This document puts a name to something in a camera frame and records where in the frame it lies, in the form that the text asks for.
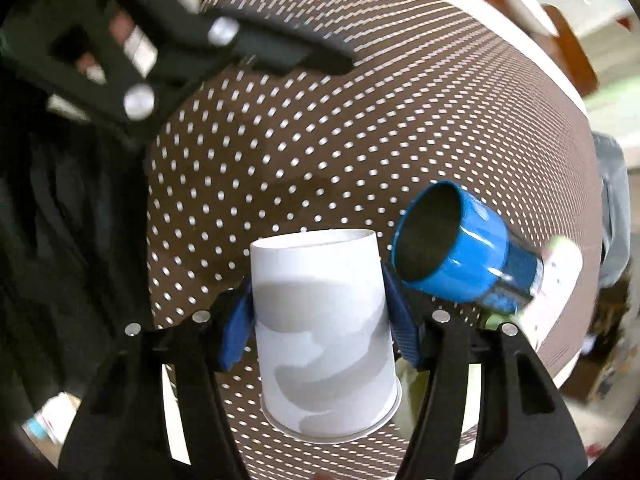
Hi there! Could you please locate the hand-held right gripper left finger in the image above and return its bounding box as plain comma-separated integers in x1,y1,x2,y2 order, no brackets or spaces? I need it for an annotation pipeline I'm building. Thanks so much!
59,277,257,480

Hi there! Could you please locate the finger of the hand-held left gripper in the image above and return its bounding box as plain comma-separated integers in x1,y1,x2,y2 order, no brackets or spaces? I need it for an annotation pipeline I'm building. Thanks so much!
20,0,357,147

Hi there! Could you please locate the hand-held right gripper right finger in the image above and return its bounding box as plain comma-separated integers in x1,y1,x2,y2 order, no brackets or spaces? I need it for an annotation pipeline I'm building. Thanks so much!
381,264,590,480

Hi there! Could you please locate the white paper cup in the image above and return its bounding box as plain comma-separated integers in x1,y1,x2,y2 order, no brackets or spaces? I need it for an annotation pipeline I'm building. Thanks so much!
249,228,404,444

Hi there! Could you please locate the blue metal cup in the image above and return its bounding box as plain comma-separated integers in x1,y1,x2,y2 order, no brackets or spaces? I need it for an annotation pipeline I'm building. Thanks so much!
389,180,546,319

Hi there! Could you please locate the brown dotted tablecloth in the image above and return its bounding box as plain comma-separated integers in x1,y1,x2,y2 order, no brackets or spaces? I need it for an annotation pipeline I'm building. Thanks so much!
144,0,607,467

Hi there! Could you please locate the white green packet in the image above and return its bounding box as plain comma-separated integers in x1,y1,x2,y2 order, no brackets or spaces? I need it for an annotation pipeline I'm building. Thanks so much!
482,236,585,352

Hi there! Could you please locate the dark cloth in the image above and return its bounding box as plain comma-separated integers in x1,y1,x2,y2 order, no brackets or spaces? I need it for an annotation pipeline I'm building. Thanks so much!
0,105,153,411

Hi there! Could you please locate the cardboard box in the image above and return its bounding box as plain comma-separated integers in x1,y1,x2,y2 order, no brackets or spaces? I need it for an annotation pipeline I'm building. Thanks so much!
560,280,632,403

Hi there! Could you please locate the grey cloth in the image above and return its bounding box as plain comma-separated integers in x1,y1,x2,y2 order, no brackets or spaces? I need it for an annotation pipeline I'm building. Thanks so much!
592,132,633,288

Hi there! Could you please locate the wooden chair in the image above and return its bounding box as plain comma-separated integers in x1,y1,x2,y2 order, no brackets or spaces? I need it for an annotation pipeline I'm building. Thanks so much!
542,4,600,97

